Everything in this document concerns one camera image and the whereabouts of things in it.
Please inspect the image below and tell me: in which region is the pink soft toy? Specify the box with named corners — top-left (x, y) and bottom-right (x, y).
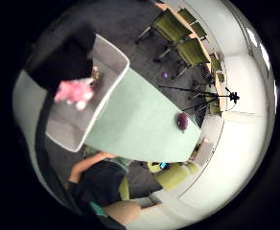
top-left (53, 66), bottom-right (102, 111)

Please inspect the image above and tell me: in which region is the the person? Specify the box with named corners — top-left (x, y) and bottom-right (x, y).
top-left (62, 151), bottom-right (148, 230)

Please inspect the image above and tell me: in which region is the grey storage box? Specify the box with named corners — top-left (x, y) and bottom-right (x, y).
top-left (44, 34), bottom-right (130, 153)

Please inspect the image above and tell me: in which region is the light green armchair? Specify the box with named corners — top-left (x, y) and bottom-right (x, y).
top-left (147, 161), bottom-right (201, 193)

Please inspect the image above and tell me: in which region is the dark purple round object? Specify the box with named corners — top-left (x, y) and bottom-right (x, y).
top-left (176, 112), bottom-right (190, 131)

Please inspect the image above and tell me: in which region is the green office chair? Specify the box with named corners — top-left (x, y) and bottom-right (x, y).
top-left (209, 53), bottom-right (223, 74)
top-left (174, 37), bottom-right (211, 79)
top-left (177, 7), bottom-right (198, 25)
top-left (190, 21), bottom-right (209, 41)
top-left (135, 9), bottom-right (193, 63)

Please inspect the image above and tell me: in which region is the long wooden table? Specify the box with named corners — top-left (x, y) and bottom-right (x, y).
top-left (154, 2), bottom-right (228, 113)

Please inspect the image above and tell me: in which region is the window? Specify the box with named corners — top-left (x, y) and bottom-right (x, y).
top-left (245, 27), bottom-right (278, 113)

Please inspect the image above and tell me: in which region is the black camera tripod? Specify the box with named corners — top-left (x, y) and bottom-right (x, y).
top-left (158, 83), bottom-right (235, 113)

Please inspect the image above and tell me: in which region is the black camera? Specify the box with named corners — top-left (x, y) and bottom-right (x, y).
top-left (224, 86), bottom-right (241, 104)

